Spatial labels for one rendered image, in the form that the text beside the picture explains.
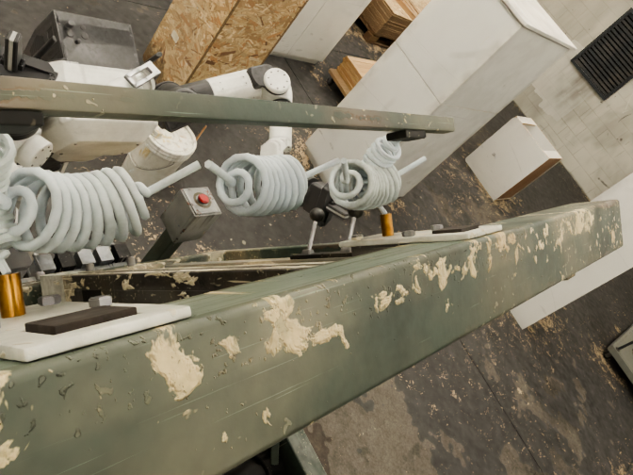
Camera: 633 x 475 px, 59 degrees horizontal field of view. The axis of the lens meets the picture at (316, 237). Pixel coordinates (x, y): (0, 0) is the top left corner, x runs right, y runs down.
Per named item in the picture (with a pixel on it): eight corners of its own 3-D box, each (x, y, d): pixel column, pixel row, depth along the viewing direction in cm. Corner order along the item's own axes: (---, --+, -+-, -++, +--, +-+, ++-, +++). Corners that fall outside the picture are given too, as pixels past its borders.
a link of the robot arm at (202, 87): (202, 106, 164) (158, 118, 158) (196, 75, 160) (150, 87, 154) (218, 114, 155) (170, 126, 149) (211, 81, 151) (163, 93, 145)
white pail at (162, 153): (157, 155, 331) (194, 100, 303) (177, 197, 321) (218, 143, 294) (107, 155, 307) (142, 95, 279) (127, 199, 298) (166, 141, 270)
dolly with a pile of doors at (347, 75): (359, 83, 570) (379, 61, 552) (384, 122, 554) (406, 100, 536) (319, 76, 524) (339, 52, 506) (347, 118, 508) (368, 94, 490)
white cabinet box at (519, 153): (481, 159, 662) (531, 118, 619) (510, 199, 644) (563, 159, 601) (463, 158, 628) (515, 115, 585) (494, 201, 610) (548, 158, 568)
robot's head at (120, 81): (91, 94, 127) (110, 80, 121) (121, 76, 134) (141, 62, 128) (109, 120, 129) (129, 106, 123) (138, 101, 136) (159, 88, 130)
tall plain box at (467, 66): (365, 148, 498) (525, -13, 395) (400, 202, 480) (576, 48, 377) (297, 145, 431) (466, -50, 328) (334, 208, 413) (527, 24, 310)
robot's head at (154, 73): (108, 90, 128) (120, 70, 123) (133, 74, 134) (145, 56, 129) (128, 110, 129) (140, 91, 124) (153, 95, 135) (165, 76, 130)
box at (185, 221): (185, 214, 211) (208, 186, 200) (199, 240, 207) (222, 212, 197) (158, 218, 202) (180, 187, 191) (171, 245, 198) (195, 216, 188)
